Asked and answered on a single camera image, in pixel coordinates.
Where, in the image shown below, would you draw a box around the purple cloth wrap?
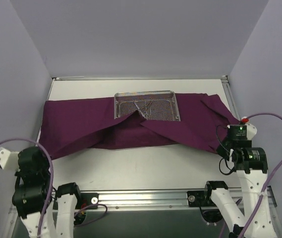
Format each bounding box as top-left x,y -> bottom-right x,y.
39,94 -> 238,159

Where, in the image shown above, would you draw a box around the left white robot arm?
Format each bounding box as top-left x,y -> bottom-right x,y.
12,147 -> 82,238

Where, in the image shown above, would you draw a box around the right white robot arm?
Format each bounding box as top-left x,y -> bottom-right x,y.
202,123 -> 277,238

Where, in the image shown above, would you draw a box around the silver surgical scissors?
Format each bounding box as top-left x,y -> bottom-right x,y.
133,102 -> 149,119

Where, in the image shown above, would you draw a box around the metal mesh instrument tray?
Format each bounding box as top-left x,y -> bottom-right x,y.
114,90 -> 180,121

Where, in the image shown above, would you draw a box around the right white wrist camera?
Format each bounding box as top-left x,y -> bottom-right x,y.
240,117 -> 257,140

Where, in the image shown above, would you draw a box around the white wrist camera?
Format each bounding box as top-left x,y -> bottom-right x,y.
0,147 -> 19,172
240,117 -> 257,140

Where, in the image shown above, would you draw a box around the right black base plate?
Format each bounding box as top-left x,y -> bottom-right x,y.
186,188 -> 216,207

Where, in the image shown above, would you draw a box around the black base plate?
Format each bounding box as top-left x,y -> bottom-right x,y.
53,192 -> 100,209
186,188 -> 216,207

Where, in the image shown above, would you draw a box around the aluminium front rail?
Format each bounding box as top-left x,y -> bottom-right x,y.
8,187 -> 278,213

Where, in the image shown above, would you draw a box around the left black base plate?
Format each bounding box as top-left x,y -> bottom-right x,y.
53,192 -> 100,209

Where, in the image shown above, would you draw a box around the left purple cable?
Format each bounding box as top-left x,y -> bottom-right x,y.
0,138 -> 109,238

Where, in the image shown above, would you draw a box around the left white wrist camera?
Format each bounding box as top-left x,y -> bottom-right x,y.
0,147 -> 19,172

